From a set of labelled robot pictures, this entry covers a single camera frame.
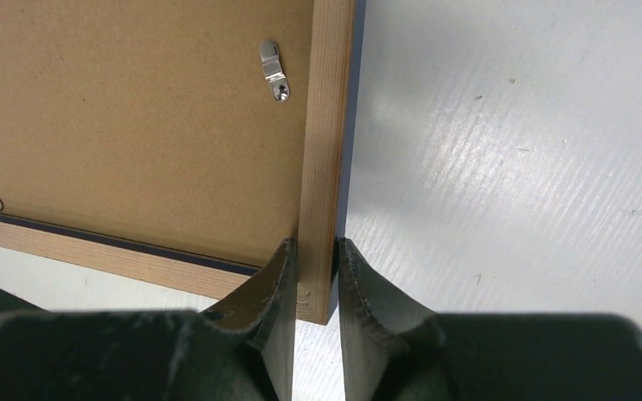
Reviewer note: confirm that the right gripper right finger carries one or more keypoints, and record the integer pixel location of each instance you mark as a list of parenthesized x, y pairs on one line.
[(395, 348)]

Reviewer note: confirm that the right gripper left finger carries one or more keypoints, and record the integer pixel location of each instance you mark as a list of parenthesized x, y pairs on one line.
[(240, 348)]

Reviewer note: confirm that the blue wooden picture frame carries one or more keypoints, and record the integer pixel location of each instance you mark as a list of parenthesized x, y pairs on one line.
[(178, 142)]

